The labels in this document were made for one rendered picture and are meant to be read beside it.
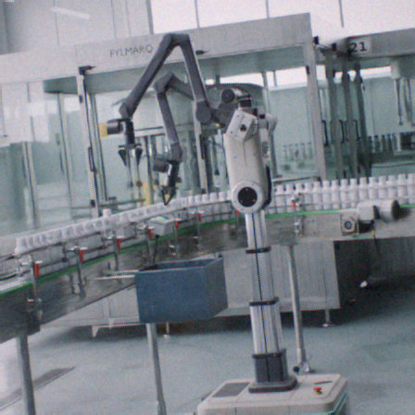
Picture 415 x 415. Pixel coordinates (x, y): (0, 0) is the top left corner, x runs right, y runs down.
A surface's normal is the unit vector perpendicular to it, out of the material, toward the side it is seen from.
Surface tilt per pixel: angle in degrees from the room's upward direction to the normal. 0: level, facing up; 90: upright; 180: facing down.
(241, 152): 90
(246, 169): 101
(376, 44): 90
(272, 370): 90
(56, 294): 90
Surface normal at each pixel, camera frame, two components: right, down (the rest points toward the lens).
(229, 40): -0.26, 0.08
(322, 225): -0.55, 0.11
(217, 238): 0.63, -0.03
